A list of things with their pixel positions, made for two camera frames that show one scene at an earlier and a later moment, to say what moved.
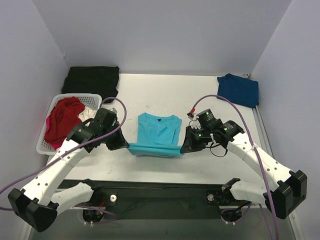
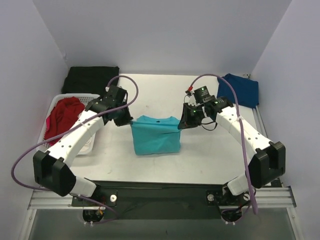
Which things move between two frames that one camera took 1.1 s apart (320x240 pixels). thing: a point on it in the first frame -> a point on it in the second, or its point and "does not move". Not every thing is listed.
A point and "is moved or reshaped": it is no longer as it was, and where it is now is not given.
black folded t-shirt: [92, 80] does not move
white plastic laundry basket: [91, 100] does not move
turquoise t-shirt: [158, 135] is moved or reshaped
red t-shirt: [63, 118] does not move
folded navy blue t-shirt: [238, 90] does not move
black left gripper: [116, 139] -> [124, 116]
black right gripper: [191, 141] -> [188, 116]
